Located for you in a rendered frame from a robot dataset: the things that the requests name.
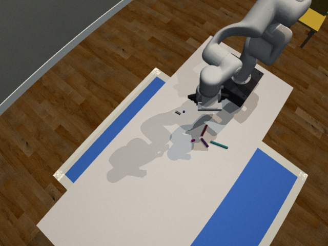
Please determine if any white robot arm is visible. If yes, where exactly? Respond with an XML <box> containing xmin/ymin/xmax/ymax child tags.
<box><xmin>198</xmin><ymin>0</ymin><xmax>312</xmax><ymax>111</ymax></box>

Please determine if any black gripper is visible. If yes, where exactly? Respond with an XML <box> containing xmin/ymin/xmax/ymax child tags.
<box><xmin>188</xmin><ymin>85</ymin><xmax>229</xmax><ymax>105</ymax></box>

